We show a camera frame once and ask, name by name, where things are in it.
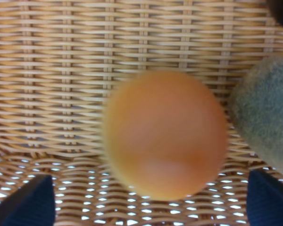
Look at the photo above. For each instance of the orange red peach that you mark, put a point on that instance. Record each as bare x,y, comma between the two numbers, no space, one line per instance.
165,135

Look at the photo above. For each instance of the brown kiwi fruit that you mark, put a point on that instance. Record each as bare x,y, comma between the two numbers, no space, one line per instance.
256,110

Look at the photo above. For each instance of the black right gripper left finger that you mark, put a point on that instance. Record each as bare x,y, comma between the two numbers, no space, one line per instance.
31,205

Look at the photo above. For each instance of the orange wicker basket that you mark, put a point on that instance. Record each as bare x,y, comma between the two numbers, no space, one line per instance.
59,60

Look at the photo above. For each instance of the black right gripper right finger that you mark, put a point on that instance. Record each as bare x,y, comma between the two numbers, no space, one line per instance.
264,200

